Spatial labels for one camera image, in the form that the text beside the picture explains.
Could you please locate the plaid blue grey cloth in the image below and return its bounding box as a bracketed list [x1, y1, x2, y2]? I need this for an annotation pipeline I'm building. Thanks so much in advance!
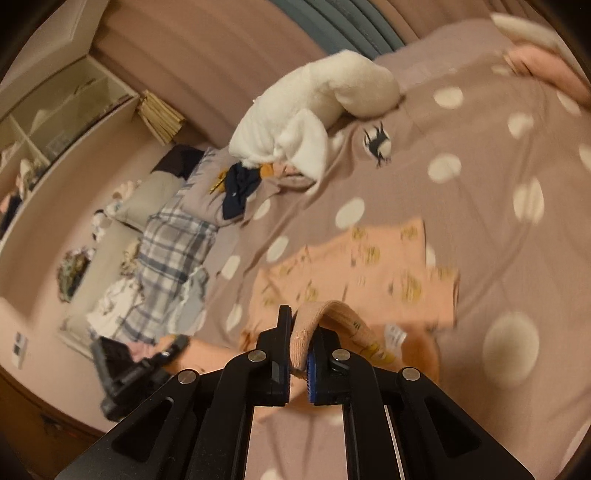
[116, 148, 217, 345]

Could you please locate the stack of tan books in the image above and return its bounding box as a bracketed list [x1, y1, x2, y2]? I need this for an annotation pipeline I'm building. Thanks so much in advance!
[136, 90, 185, 145]

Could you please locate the peach cartoon print garment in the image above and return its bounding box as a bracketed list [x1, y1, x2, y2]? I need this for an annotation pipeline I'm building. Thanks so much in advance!
[167, 219, 459, 394]

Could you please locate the mauve polka dot bedspread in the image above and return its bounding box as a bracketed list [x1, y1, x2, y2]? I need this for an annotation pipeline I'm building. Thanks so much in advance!
[194, 20, 590, 479]

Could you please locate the white wall switch plate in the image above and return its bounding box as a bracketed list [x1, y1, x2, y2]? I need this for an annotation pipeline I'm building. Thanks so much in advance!
[12, 332, 28, 369]

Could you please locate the white open shelf cabinet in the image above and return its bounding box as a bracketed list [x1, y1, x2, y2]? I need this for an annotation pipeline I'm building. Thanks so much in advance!
[1, 56, 138, 234]

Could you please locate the navy blue small garment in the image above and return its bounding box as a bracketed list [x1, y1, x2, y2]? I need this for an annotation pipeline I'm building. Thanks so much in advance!
[222, 163, 262, 220]

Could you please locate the white fluffy blanket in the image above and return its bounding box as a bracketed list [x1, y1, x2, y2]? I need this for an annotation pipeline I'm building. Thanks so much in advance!
[228, 50, 402, 182]

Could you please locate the patterned dark floral cloth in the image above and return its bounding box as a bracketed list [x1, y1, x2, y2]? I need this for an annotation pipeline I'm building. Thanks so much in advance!
[56, 246, 96, 303]

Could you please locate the teal striped curtain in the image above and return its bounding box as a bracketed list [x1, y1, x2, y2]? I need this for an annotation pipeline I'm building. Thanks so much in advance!
[272, 0, 405, 60]

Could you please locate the grey pillow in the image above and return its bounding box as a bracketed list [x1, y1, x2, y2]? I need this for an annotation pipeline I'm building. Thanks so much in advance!
[115, 171, 184, 231]

